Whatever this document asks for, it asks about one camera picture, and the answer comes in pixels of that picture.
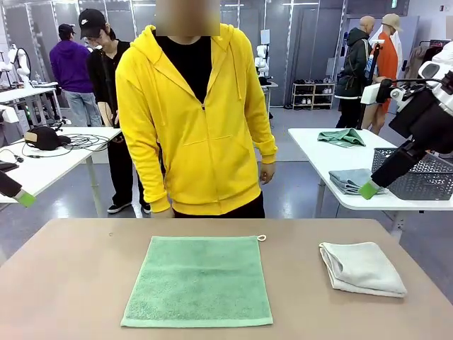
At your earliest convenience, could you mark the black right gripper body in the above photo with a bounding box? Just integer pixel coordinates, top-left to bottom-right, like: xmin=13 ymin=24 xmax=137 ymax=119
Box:
xmin=388 ymin=84 xmax=453 ymax=143

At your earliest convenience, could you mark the white towel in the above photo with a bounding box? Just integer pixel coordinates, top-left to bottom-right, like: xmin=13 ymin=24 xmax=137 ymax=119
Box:
xmin=318 ymin=241 xmax=409 ymax=299

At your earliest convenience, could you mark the mint green towel with loop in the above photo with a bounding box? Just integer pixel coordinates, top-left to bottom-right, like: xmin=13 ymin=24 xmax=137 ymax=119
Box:
xmin=120 ymin=233 xmax=275 ymax=329

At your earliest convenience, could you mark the person's right forearm yellow sleeve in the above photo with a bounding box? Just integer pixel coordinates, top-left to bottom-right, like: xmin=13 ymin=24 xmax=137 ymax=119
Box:
xmin=125 ymin=141 xmax=172 ymax=214

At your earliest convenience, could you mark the person's left forearm yellow sleeve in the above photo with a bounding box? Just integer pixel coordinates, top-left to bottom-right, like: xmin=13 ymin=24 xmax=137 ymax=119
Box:
xmin=252 ymin=116 xmax=278 ymax=166

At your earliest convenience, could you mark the grey plastic mesh basket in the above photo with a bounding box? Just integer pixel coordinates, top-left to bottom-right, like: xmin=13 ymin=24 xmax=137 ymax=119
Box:
xmin=371 ymin=147 xmax=453 ymax=202

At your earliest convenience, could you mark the white side table with basket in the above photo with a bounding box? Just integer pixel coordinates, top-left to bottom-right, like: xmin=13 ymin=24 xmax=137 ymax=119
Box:
xmin=287 ymin=127 xmax=453 ymax=246

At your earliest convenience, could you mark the person's left hand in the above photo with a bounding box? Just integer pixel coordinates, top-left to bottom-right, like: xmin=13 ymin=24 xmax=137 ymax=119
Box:
xmin=258 ymin=161 xmax=277 ymax=186

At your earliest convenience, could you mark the light blue folded towel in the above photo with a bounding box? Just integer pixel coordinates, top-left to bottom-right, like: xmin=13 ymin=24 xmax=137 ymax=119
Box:
xmin=328 ymin=168 xmax=387 ymax=196

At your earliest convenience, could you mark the clothes rack with dark garments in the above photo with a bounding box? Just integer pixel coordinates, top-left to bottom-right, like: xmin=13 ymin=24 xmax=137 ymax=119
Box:
xmin=402 ymin=39 xmax=444 ymax=81

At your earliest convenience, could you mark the black cap with tan patch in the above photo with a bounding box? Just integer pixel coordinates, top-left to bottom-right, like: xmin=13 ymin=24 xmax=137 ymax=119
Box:
xmin=24 ymin=125 xmax=72 ymax=152

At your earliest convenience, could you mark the mannequin in orange garment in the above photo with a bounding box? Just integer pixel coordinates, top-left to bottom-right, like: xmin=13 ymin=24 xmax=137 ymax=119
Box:
xmin=360 ymin=13 xmax=405 ymax=135

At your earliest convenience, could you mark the sage green towel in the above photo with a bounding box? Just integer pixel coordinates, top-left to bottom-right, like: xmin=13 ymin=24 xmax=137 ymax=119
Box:
xmin=316 ymin=127 xmax=367 ymax=148

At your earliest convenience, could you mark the mannequin in dark jacket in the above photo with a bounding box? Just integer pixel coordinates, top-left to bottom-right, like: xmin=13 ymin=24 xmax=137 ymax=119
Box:
xmin=333 ymin=15 xmax=374 ymax=130

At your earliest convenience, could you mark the white background workbench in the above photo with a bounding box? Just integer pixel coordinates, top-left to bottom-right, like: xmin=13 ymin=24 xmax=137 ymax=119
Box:
xmin=0 ymin=81 xmax=64 ymax=128

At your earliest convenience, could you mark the white shoe rack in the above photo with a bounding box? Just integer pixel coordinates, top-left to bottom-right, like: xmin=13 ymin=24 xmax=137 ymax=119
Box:
xmin=291 ymin=79 xmax=336 ymax=111

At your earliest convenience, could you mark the person in purple hoodie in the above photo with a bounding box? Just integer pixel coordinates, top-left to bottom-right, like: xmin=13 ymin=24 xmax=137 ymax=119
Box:
xmin=49 ymin=23 xmax=103 ymax=128

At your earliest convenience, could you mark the person with black cap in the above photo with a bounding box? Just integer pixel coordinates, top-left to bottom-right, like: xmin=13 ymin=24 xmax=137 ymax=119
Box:
xmin=78 ymin=8 xmax=152 ymax=215

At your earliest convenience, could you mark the person in yellow hoodie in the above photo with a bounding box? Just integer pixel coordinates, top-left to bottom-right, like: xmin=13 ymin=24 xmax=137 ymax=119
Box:
xmin=115 ymin=0 xmax=278 ymax=220

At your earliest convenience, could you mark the white side table with cables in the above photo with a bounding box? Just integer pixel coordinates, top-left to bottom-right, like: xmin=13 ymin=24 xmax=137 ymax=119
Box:
xmin=0 ymin=125 xmax=123 ymax=218

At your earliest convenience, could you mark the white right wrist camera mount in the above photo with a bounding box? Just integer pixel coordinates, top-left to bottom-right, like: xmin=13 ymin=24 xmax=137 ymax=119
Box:
xmin=360 ymin=78 xmax=408 ymax=106

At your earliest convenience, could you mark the black cable bundle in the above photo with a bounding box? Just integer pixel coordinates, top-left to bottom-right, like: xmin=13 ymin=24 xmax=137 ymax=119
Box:
xmin=0 ymin=132 xmax=115 ymax=164

